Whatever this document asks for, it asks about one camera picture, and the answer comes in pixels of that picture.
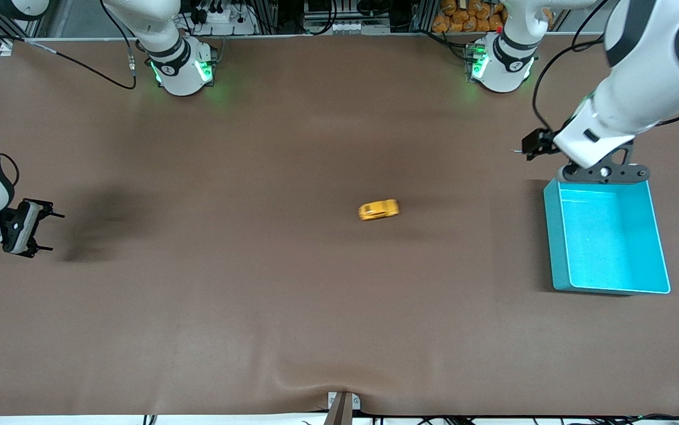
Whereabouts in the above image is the yellow beetle toy car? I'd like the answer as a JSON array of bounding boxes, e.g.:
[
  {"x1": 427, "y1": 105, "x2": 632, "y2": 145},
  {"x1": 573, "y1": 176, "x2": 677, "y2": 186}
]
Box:
[{"x1": 358, "y1": 199, "x2": 401, "y2": 221}]

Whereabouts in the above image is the teal plastic storage bin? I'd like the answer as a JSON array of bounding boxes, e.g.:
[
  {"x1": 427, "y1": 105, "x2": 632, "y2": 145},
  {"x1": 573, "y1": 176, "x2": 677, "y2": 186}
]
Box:
[{"x1": 543, "y1": 177, "x2": 671, "y2": 295}]

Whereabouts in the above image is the orange packaged goods pile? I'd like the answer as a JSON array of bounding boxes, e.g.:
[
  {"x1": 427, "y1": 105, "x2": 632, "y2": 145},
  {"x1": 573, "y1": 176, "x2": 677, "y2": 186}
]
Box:
[{"x1": 432, "y1": 0, "x2": 508, "y2": 34}]

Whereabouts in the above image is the brown table cover mat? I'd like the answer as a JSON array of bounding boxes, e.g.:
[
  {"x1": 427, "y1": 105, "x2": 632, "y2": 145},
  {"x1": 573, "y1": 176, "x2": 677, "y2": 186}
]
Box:
[{"x1": 0, "y1": 32, "x2": 679, "y2": 417}]

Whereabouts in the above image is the white power strip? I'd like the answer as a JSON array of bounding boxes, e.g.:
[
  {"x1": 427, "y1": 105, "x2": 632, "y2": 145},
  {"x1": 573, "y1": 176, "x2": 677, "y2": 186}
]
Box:
[{"x1": 195, "y1": 5, "x2": 259, "y2": 36}]

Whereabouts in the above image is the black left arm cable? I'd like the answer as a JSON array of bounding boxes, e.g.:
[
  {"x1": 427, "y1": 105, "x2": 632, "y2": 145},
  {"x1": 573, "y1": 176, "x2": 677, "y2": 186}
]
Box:
[{"x1": 530, "y1": 0, "x2": 679, "y2": 135}]

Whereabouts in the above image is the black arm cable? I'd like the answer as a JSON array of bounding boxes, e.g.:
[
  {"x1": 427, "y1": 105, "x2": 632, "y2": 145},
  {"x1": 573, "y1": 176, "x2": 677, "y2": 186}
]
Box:
[
  {"x1": 0, "y1": 0, "x2": 139, "y2": 188},
  {"x1": 530, "y1": 0, "x2": 679, "y2": 135}
]

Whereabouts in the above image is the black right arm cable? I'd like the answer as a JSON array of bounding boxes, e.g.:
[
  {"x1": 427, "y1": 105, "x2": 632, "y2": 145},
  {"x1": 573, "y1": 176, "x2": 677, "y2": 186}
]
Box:
[{"x1": 0, "y1": 0, "x2": 139, "y2": 188}]

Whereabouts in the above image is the aluminium frame rail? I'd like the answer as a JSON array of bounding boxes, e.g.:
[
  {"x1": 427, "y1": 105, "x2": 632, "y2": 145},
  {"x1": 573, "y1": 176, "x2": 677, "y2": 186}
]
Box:
[{"x1": 0, "y1": 0, "x2": 51, "y2": 57}]

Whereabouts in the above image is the metal table edge bracket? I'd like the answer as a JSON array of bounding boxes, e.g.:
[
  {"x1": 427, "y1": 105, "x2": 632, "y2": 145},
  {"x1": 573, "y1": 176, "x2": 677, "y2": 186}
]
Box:
[{"x1": 327, "y1": 391, "x2": 362, "y2": 425}]

